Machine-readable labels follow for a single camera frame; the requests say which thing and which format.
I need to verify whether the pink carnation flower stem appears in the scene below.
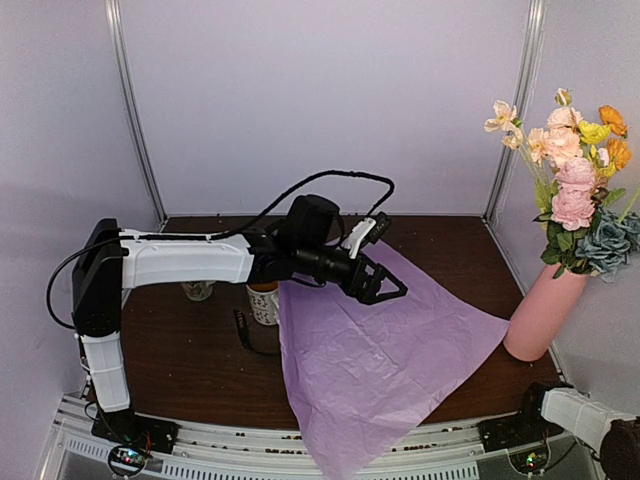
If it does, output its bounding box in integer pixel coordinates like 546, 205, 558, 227
535, 157, 626, 276

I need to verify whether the pink cylindrical vase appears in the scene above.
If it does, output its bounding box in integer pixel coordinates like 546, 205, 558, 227
503, 264, 590, 362

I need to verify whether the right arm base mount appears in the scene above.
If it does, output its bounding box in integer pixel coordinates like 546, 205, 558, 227
478, 414, 564, 476

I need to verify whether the purple tissue paper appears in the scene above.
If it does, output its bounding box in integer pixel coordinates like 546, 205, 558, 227
277, 239, 511, 480

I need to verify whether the orange flower stem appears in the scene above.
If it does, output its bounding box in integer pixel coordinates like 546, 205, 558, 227
598, 105, 632, 171

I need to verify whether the peach poppy flower stem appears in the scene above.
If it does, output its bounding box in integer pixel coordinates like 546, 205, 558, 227
483, 100, 548, 166

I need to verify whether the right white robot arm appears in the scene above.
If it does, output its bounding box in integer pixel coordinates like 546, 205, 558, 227
512, 382, 639, 479

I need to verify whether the yellow flower stem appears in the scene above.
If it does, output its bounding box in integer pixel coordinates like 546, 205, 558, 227
578, 120, 617, 179

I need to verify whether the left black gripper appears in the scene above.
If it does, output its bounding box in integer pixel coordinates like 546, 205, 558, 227
297, 241, 409, 306

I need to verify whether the peach pink rose stem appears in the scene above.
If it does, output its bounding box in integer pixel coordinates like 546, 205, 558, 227
543, 88, 584, 169

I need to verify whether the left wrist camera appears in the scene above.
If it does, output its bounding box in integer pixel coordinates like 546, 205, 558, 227
340, 212, 392, 259

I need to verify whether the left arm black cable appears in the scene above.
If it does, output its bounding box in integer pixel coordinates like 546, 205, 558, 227
46, 169, 396, 331

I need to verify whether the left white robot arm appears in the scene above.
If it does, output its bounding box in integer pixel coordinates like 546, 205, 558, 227
72, 194, 408, 444

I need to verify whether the front aluminium rail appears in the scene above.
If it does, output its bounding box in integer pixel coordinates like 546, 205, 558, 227
36, 395, 605, 479

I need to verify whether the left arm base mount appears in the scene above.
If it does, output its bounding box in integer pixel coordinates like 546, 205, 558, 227
91, 417, 179, 477

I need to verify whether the white mug floral print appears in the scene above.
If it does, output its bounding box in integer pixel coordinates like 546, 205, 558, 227
181, 281, 215, 302

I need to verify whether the blue hydrangea flower stem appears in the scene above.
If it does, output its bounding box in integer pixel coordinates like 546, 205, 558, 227
576, 209, 639, 283

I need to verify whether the white mug yellow inside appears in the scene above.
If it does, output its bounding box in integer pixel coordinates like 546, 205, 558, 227
246, 282, 279, 326

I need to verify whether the white flower stem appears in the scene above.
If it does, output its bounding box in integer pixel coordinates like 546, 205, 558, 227
618, 187, 640, 224

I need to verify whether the left aluminium frame post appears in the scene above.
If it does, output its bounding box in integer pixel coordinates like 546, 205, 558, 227
105, 0, 168, 225

